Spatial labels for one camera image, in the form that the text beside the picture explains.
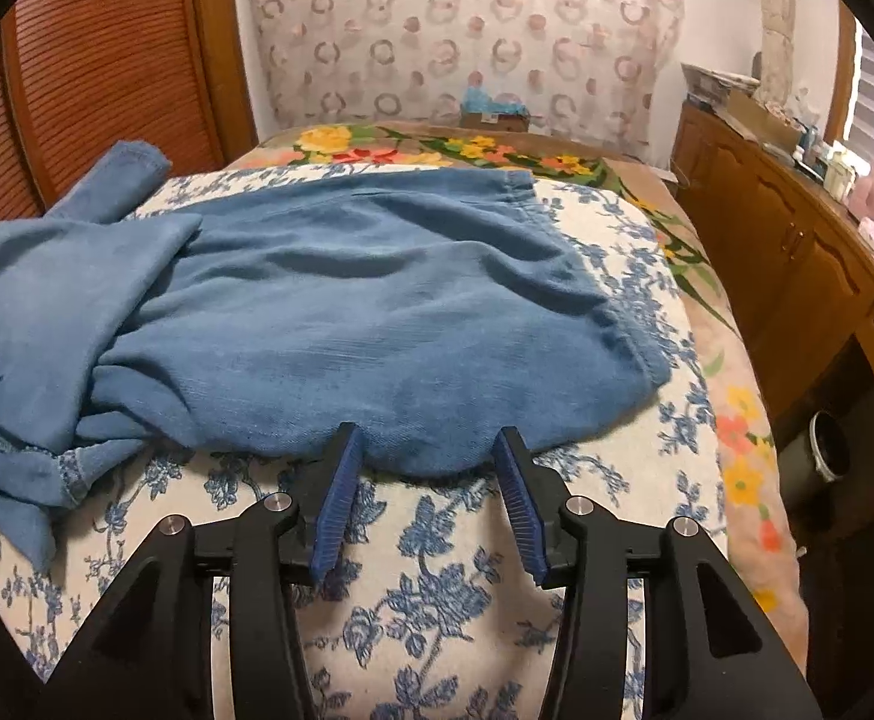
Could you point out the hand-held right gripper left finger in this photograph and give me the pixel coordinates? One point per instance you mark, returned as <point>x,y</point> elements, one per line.
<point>336,502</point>

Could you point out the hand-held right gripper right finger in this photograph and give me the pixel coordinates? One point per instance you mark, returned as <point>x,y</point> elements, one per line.
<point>519,510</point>

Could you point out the blue denim pants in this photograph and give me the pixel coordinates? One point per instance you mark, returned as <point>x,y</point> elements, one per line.
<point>332,315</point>

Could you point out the white blue floral bedsheet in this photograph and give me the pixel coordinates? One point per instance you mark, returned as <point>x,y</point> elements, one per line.
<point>422,615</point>

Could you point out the colourful floral blanket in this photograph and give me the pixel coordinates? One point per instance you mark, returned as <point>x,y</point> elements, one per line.
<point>707,307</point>

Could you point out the dark round pot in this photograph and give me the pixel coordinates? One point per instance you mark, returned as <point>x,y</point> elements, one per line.
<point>831,444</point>

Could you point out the long wooden cabinet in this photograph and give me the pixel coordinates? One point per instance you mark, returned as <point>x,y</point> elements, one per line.
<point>782,255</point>

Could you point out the small cardboard box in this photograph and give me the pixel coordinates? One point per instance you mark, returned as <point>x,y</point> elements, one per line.
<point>497,120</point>

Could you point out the blue plastic bag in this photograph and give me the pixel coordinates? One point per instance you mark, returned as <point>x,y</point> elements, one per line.
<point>489,101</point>

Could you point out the open cardboard box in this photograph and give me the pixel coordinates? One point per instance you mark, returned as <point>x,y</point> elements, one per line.
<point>763,120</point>

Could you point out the white bottle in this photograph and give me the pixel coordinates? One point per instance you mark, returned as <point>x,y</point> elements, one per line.
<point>840,178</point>

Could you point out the stack of newspapers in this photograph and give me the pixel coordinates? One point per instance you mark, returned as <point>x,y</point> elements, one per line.
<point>714,82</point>

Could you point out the beige tied window curtain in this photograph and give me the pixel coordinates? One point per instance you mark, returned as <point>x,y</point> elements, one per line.
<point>775,7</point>

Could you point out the wooden window frame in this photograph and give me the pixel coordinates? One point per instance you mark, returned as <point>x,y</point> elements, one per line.
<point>842,75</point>

